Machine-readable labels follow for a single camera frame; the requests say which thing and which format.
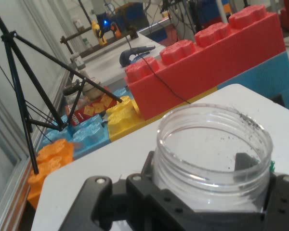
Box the blue studded foam block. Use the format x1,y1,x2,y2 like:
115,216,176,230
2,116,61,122
39,87,131,159

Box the black foam block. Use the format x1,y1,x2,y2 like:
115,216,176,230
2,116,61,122
269,92,289,109

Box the beige round container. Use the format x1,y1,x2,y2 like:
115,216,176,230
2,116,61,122
82,77,103,100

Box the orange foam block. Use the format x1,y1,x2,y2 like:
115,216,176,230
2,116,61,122
26,139,75,210

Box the dark blue handheld tool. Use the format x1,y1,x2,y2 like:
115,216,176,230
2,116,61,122
119,44,157,68

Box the aluminium rail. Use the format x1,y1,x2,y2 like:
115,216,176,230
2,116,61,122
0,157,31,231

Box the black background gripper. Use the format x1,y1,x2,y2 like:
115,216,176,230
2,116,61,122
91,11,122,46

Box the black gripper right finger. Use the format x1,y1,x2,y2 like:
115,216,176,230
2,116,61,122
261,172,289,231

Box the red cracker box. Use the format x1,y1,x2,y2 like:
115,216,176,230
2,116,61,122
64,95,118,128

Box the rusty metal stand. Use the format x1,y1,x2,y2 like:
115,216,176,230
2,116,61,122
59,24,139,56

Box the black tripod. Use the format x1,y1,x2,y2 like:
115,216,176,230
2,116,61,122
0,0,123,175

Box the large blue foam block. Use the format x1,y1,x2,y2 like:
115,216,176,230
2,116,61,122
216,51,289,103

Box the clear plastic jar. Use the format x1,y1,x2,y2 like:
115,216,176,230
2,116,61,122
153,103,273,212

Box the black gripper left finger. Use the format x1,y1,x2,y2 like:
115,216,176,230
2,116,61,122
59,151,196,231

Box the thin black cable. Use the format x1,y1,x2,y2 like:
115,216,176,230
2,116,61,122
126,33,191,104

